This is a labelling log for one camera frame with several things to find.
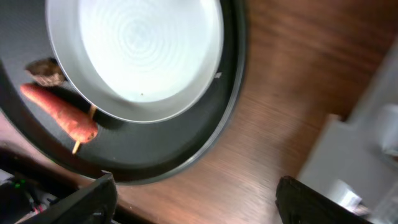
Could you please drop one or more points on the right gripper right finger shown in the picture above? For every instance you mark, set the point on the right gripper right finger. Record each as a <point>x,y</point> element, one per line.
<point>299,204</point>

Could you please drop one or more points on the round black tray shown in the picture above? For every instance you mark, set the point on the round black tray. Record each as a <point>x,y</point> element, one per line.
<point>134,153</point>

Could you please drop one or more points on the wooden chopstick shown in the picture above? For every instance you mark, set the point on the wooden chopstick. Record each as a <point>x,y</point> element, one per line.
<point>85,130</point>

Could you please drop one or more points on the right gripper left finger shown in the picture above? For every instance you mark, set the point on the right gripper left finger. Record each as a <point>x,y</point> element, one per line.
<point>95,203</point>

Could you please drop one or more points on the grey dishwasher rack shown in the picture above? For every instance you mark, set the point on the grey dishwasher rack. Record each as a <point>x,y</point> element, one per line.
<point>354,162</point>

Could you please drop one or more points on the brown food scrap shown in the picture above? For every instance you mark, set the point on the brown food scrap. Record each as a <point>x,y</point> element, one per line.
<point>46,72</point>

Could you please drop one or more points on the orange carrot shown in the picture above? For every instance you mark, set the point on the orange carrot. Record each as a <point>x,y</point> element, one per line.
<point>62,112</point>

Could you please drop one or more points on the grey plate with food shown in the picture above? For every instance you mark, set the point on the grey plate with food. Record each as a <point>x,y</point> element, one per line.
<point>140,61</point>

